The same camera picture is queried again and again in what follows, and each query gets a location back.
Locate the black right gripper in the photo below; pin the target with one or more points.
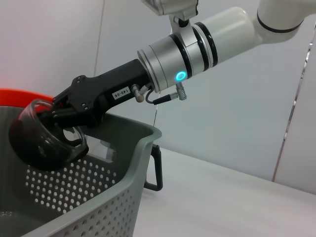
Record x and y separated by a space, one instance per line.
103 89

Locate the right wrist camera housing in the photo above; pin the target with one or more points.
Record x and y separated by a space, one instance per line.
172 6

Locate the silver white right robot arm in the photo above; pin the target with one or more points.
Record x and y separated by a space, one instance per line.
222 44

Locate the grey perforated plastic storage basket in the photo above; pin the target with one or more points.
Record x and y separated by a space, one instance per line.
98 217

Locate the glass teacup black sleeve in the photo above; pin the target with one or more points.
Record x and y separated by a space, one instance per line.
32 148

